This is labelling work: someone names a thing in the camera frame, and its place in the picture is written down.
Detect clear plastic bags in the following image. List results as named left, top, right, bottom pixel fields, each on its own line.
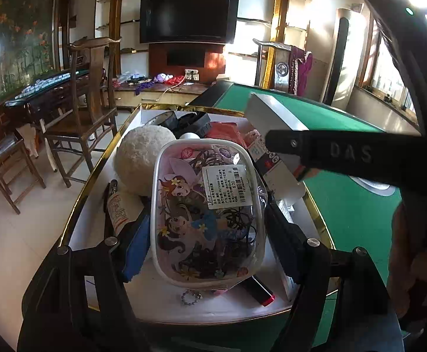
left=116, top=71, right=150, bottom=85

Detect person's right hand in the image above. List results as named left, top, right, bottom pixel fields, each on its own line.
left=385, top=199, right=427, bottom=320

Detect gold framed wall shelves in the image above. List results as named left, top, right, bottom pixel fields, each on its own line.
left=231, top=0, right=310, bottom=56
left=95, top=0, right=150, bottom=54

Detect cream fluffy ball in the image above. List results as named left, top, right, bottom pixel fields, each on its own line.
left=115, top=124, right=178, bottom=196

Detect wooden chair dark seat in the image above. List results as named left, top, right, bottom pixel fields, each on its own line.
left=0, top=131, right=47, bottom=215

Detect row of mahjong tiles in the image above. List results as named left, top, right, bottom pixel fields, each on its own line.
left=13, top=71, right=73, bottom=100

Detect floral wall painting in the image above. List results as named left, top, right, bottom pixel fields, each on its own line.
left=0, top=0, right=60, bottom=114

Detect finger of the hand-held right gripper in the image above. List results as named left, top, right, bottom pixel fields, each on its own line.
left=265, top=128, right=308, bottom=162

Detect window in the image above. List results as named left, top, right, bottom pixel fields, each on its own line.
left=358, top=0, right=420, bottom=114

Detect round metal table tray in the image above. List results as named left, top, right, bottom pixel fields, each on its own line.
left=347, top=175, right=398, bottom=197

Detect small labelled bottle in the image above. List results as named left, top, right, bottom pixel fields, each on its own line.
left=105, top=178, right=147, bottom=236

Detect wooden chair round medallion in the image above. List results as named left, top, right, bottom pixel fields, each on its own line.
left=253, top=38, right=295, bottom=92

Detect tall-back wooden chair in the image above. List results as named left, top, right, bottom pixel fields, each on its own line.
left=44, top=36, right=122, bottom=188

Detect clear cartoon-print plastic box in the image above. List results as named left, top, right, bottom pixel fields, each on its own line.
left=150, top=139, right=269, bottom=290

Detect black flat television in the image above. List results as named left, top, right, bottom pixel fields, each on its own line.
left=139, top=0, right=240, bottom=45

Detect white gold-rimmed cardboard box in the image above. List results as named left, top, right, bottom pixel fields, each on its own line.
left=63, top=103, right=337, bottom=325

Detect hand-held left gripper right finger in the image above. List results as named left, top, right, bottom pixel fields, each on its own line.
left=264, top=203, right=401, bottom=352

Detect red embroidered packet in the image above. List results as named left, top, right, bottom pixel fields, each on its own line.
left=209, top=121, right=249, bottom=148

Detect purple fringed cloth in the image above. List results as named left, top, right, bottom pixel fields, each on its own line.
left=288, top=45, right=314, bottom=96

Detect dark wooden mahjong table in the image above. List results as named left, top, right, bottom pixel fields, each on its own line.
left=4, top=67, right=93, bottom=126

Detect low wooden television cabinet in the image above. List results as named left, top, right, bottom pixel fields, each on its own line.
left=112, top=80, right=218, bottom=113

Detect black tape roll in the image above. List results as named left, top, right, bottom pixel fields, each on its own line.
left=151, top=111, right=179, bottom=129

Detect black plastic holder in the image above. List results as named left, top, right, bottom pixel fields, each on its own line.
left=173, top=111, right=213, bottom=140

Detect standing air conditioner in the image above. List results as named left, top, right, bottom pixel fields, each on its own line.
left=321, top=7, right=363, bottom=111

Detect blue bead chain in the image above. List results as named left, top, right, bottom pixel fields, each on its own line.
left=179, top=288, right=204, bottom=307

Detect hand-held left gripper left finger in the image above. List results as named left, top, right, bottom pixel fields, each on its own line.
left=18, top=214, right=152, bottom=352

